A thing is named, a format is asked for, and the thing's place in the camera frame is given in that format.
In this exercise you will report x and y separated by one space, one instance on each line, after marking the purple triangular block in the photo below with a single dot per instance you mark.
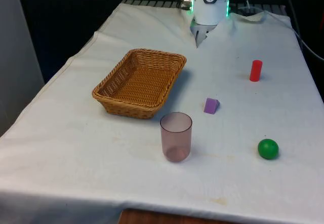
210 106

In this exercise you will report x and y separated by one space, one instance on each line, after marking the brown wicker basket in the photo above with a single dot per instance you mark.
141 84

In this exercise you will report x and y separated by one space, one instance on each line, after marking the red cylinder block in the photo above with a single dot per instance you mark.
255 70

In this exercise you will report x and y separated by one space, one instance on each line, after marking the green ball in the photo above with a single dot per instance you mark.
267 149

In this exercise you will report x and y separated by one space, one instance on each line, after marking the see-through pink cup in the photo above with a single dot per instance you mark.
176 140

